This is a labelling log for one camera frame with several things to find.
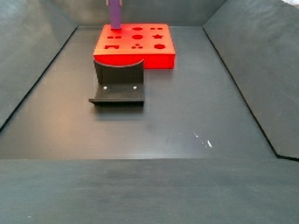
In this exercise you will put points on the black curved holder stand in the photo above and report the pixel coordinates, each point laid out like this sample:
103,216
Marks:
120,83

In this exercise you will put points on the purple rectangular peg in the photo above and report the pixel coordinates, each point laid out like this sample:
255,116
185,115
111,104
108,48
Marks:
115,14

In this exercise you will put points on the red shape sorter block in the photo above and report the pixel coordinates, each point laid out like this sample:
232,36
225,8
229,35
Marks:
136,42

